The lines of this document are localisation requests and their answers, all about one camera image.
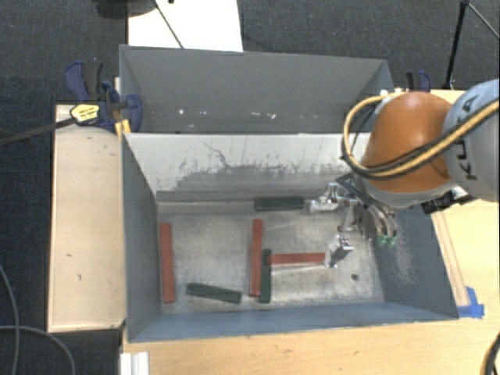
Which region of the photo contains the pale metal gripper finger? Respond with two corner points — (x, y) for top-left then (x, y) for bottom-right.
(309, 183), (357, 215)
(324, 233), (355, 269)

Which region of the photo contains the red-brown flat block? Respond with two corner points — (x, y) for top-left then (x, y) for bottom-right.
(269, 252), (327, 267)
(248, 218), (264, 298)
(159, 222), (177, 305)

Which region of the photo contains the dark green flat block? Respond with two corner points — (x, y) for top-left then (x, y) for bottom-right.
(258, 248), (273, 305)
(254, 196), (306, 212)
(185, 282), (244, 305)

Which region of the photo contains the grey metal bin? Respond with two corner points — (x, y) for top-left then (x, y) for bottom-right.
(118, 44), (460, 344)

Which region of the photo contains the pale wood flat board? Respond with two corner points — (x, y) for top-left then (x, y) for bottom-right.
(46, 103), (128, 334)

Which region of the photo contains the black cylinder on white bracket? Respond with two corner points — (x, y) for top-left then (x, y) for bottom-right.
(420, 187), (472, 215)

